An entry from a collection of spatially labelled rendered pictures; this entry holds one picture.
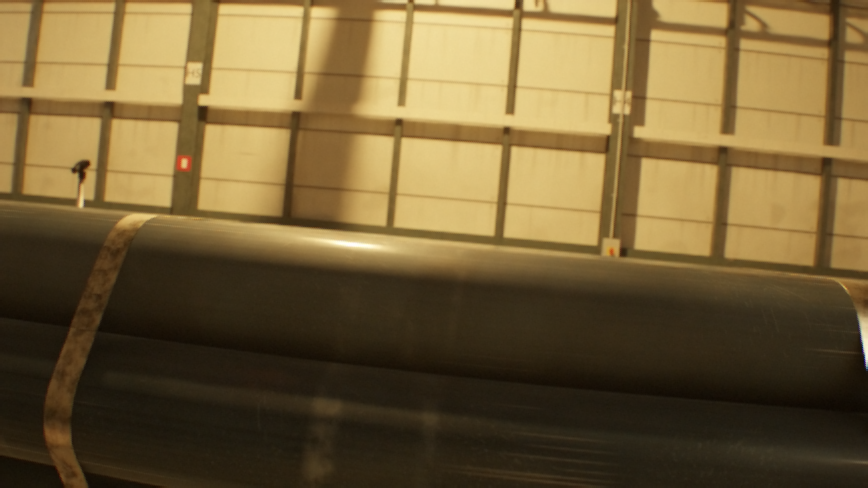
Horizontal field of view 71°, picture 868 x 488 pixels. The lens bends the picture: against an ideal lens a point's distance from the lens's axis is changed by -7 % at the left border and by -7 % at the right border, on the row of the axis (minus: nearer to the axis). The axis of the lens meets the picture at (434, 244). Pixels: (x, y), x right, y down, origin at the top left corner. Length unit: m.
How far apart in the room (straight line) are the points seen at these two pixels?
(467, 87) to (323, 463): 8.79
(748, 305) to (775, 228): 9.15
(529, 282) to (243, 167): 9.20
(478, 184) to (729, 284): 8.41
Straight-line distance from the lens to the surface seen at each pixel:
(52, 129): 11.49
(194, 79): 9.95
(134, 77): 10.84
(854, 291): 0.82
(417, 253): 0.71
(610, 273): 0.72
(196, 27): 10.16
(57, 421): 0.77
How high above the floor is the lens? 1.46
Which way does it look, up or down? 1 degrees down
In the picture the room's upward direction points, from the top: 5 degrees clockwise
